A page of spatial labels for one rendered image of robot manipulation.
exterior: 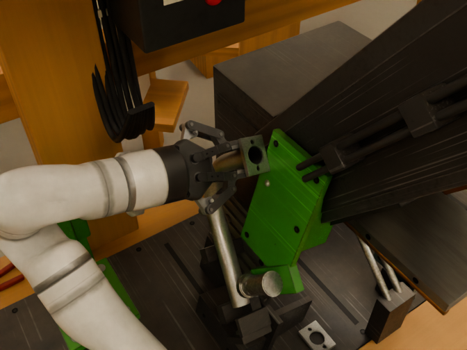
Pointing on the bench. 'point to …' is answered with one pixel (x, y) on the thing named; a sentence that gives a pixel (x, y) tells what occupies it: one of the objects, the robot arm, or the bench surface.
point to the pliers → (11, 278)
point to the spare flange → (318, 332)
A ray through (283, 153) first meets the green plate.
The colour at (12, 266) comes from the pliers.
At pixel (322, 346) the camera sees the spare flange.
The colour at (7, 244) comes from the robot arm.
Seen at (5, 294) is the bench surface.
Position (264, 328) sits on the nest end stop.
